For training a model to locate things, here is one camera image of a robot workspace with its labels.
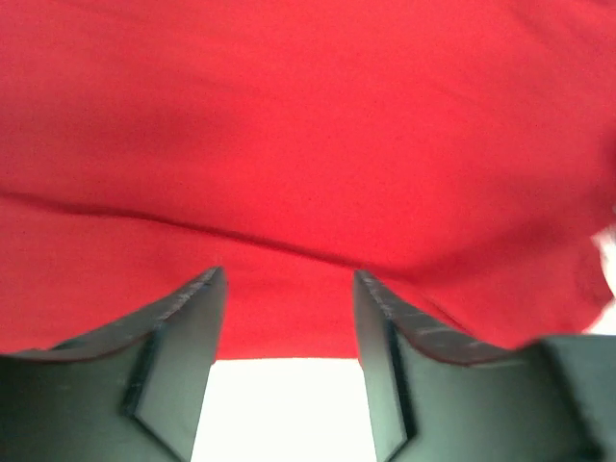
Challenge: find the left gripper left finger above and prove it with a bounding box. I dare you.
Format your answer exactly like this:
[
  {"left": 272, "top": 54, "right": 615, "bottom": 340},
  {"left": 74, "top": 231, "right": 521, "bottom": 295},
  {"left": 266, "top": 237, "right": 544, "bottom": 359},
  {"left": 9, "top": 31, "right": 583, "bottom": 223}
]
[{"left": 1, "top": 268, "right": 227, "bottom": 462}]

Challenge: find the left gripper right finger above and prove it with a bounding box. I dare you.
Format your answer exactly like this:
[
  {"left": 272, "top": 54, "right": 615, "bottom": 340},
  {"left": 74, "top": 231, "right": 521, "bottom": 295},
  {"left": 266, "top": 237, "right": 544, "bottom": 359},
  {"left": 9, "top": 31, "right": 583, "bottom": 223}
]
[{"left": 353, "top": 271, "right": 615, "bottom": 461}]

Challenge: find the dark red t-shirt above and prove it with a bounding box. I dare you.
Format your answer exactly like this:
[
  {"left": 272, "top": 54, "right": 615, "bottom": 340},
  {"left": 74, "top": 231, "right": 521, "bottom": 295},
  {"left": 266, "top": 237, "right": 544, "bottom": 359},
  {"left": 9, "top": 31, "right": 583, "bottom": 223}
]
[{"left": 1, "top": 1, "right": 615, "bottom": 358}]

